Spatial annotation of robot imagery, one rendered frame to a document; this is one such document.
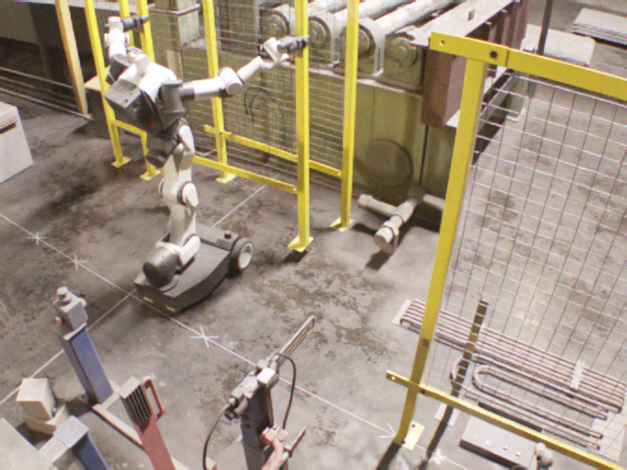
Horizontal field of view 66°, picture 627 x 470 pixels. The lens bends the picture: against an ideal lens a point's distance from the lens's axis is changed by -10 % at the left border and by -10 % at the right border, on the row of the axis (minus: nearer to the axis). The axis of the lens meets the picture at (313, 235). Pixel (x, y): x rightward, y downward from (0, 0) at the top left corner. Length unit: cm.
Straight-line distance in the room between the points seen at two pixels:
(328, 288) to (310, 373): 65
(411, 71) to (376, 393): 202
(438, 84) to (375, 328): 150
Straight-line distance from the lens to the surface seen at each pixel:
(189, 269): 319
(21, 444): 167
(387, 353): 292
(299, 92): 285
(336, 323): 304
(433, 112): 339
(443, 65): 326
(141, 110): 257
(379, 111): 368
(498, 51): 141
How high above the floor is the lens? 225
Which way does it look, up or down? 38 degrees down
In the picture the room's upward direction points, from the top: straight up
